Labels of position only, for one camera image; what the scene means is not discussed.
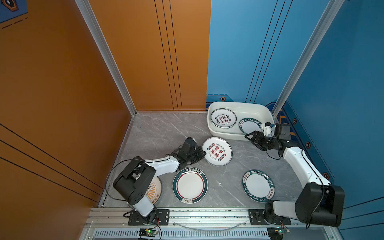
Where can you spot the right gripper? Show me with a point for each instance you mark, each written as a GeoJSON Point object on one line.
{"type": "Point", "coordinates": [258, 141]}

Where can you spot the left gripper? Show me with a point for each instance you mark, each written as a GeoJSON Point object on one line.
{"type": "Point", "coordinates": [199, 151]}

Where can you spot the green lettered plate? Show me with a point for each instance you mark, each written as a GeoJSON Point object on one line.
{"type": "Point", "coordinates": [258, 186]}
{"type": "Point", "coordinates": [249, 125]}

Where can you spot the large green red plate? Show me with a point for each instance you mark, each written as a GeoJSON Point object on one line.
{"type": "Point", "coordinates": [190, 185]}

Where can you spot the plate with red coin pattern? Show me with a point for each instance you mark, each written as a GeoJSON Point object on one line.
{"type": "Point", "coordinates": [223, 118]}

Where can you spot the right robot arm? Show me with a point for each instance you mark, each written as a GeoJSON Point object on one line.
{"type": "Point", "coordinates": [319, 203]}

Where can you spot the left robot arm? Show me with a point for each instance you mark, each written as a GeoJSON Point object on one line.
{"type": "Point", "coordinates": [132, 183]}

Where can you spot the white plastic bin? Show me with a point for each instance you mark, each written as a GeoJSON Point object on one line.
{"type": "Point", "coordinates": [242, 110]}

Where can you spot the orange sunburst plate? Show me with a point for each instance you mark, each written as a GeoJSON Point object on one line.
{"type": "Point", "coordinates": [154, 190]}

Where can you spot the left circuit board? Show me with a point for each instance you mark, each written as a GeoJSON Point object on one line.
{"type": "Point", "coordinates": [148, 234]}

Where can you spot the circuit board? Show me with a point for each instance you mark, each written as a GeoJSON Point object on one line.
{"type": "Point", "coordinates": [282, 230]}
{"type": "Point", "coordinates": [148, 234]}

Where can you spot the right circuit board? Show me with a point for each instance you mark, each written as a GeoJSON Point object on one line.
{"type": "Point", "coordinates": [282, 230]}

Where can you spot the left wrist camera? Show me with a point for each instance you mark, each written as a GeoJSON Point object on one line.
{"type": "Point", "coordinates": [189, 145]}

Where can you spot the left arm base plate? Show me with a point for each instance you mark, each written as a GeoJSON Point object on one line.
{"type": "Point", "coordinates": [160, 216]}

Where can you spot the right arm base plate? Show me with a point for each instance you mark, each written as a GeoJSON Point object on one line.
{"type": "Point", "coordinates": [255, 216]}

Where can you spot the aluminium front rail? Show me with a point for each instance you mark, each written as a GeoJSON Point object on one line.
{"type": "Point", "coordinates": [198, 224]}

